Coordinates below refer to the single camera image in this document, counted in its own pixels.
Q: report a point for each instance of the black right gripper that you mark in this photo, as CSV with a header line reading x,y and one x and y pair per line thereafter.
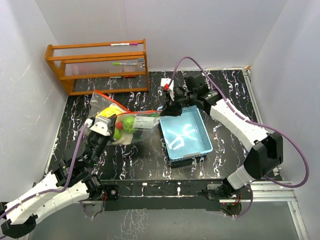
x,y
171,108

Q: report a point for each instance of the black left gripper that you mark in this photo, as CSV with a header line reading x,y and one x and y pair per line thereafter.
x,y
112,126

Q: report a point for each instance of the yellow banana bunch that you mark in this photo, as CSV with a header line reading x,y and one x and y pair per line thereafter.
x,y
107,112

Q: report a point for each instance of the red strawberry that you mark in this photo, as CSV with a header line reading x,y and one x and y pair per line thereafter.
x,y
119,125

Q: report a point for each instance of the dark green round vegetable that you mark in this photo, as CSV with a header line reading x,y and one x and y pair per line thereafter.
x,y
128,124

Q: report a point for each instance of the light green round fruit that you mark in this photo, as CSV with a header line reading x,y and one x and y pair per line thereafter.
x,y
117,134

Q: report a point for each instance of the clear zip top bag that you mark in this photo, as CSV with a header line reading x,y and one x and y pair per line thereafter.
x,y
103,105

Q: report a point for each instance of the clear zip bag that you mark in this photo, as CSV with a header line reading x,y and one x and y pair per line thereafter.
x,y
145,124
103,105

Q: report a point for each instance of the white garlic bulb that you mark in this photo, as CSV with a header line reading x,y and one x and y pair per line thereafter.
x,y
125,139

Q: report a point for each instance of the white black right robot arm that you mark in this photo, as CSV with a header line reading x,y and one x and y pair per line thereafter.
x,y
265,149

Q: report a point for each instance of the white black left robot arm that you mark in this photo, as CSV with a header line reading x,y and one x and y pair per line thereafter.
x,y
69,183

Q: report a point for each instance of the light blue plastic basket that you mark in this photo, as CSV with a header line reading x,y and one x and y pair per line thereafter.
x,y
185,136

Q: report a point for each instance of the green white marker pen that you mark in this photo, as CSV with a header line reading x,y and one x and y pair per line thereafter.
x,y
125,63

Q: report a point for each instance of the small grey clip box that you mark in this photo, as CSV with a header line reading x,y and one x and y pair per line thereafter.
x,y
141,62

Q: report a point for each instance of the orange wooden shelf rack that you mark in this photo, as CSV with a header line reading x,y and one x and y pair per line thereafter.
x,y
73,62

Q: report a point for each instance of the pink white marker pen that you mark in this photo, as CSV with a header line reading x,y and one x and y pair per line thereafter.
x,y
124,44

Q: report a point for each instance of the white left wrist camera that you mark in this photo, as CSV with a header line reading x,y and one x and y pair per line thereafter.
x,y
100,125

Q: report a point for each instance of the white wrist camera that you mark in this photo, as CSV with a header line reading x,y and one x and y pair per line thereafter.
x,y
100,125
167,86

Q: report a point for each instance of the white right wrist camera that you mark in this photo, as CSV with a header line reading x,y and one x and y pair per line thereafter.
x,y
167,86

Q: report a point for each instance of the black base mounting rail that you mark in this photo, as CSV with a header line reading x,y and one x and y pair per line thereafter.
x,y
117,195

